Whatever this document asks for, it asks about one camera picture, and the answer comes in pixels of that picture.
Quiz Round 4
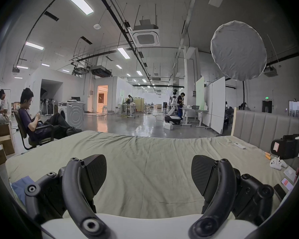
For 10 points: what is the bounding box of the phone with pink case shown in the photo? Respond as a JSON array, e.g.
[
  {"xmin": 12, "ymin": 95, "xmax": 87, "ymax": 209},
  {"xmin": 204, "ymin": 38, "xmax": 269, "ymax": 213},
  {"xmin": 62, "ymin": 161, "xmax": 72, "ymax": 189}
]
[{"xmin": 281, "ymin": 177, "xmax": 294, "ymax": 191}]

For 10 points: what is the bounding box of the studio lamp with round diffuser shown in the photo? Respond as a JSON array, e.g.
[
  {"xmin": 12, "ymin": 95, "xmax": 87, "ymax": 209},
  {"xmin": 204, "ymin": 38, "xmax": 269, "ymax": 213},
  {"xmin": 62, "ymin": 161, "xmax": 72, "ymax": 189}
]
[{"xmin": 210, "ymin": 21, "xmax": 267, "ymax": 111}]

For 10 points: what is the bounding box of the grey table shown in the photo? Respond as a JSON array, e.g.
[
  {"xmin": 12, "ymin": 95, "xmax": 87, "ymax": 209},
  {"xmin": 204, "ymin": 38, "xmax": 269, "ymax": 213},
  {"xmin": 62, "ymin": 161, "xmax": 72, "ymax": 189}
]
[
  {"xmin": 117, "ymin": 104, "xmax": 140, "ymax": 118},
  {"xmin": 182, "ymin": 105, "xmax": 210, "ymax": 128}
]

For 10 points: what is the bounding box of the group of standing fans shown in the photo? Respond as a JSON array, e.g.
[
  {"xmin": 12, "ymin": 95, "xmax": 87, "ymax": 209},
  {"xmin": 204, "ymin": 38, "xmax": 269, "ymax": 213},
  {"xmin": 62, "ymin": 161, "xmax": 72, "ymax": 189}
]
[{"xmin": 40, "ymin": 98, "xmax": 58, "ymax": 116}]

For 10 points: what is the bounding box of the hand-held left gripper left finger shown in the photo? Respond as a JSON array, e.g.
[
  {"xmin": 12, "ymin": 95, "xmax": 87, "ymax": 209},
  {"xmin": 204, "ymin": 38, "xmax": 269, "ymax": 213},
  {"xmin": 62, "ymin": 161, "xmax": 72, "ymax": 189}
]
[{"xmin": 24, "ymin": 155, "xmax": 112, "ymax": 239}]

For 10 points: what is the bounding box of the white robot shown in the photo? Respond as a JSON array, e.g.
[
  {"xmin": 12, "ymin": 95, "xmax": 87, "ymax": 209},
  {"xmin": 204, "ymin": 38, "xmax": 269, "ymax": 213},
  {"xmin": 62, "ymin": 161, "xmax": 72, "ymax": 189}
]
[{"xmin": 164, "ymin": 89, "xmax": 182, "ymax": 125}]

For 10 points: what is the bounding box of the white washing machine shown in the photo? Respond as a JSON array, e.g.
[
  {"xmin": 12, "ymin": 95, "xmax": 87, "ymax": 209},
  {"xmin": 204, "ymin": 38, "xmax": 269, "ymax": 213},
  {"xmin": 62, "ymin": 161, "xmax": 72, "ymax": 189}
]
[{"xmin": 58, "ymin": 101, "xmax": 85, "ymax": 129}]

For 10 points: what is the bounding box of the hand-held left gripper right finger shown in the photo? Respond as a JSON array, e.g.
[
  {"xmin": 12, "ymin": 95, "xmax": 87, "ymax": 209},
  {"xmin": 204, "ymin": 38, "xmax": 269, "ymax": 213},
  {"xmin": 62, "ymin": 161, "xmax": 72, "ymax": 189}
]
[{"xmin": 188, "ymin": 155, "xmax": 274, "ymax": 239}]

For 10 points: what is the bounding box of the blue garment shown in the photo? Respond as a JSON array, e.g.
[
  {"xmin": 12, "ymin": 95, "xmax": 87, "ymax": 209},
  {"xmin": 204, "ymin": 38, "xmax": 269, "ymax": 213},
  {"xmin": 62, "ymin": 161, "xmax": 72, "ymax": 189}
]
[{"xmin": 9, "ymin": 175, "xmax": 38, "ymax": 206}]

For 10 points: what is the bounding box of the black phone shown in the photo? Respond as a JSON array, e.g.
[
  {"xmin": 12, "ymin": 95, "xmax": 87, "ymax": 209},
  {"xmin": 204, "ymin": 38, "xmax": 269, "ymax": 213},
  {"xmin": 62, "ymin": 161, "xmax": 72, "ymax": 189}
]
[{"xmin": 274, "ymin": 184, "xmax": 287, "ymax": 201}]

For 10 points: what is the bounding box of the white hand controller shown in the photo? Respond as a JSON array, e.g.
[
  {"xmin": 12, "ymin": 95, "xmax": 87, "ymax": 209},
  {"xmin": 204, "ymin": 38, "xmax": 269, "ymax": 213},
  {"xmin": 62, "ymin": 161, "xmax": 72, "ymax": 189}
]
[{"xmin": 269, "ymin": 158, "xmax": 288, "ymax": 171}]

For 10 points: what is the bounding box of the bed with pale green sheet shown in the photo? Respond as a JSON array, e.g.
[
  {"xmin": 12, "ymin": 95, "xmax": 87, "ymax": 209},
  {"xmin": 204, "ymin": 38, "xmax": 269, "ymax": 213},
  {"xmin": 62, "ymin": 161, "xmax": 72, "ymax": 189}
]
[{"xmin": 5, "ymin": 130, "xmax": 299, "ymax": 220}]

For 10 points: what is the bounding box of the black office chair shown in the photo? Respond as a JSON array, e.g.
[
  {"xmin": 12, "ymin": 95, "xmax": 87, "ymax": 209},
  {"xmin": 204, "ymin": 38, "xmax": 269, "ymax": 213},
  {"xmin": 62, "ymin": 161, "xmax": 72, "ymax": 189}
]
[{"xmin": 14, "ymin": 110, "xmax": 56, "ymax": 150}]

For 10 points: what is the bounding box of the padded beige headboard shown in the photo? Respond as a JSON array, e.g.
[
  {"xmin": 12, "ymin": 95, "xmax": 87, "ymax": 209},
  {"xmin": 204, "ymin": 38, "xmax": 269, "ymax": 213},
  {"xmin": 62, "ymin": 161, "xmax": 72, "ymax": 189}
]
[{"xmin": 231, "ymin": 107, "xmax": 299, "ymax": 159}]

